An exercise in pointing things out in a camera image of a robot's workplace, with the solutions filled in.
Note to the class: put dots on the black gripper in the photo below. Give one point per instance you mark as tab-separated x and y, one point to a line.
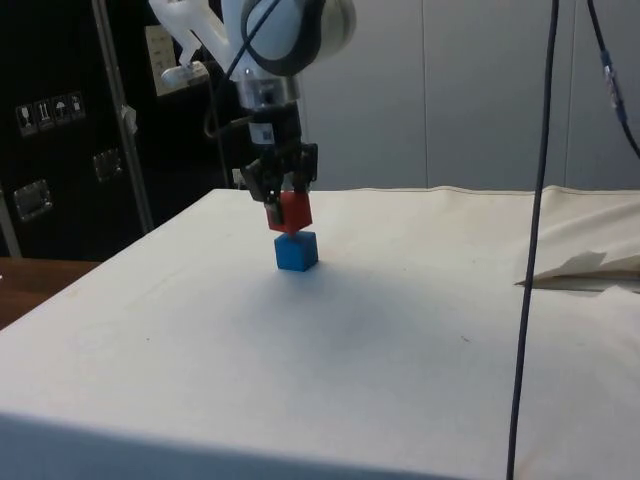
274	127

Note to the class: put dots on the red cube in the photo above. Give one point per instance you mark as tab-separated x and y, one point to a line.
295	212

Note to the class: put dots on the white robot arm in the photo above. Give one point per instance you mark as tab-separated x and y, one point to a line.
280	35

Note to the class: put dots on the blue cube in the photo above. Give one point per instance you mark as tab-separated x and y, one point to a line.
295	252

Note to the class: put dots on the black cabinet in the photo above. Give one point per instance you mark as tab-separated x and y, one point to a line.
55	190

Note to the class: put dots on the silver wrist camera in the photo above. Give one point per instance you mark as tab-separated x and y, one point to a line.
182	74

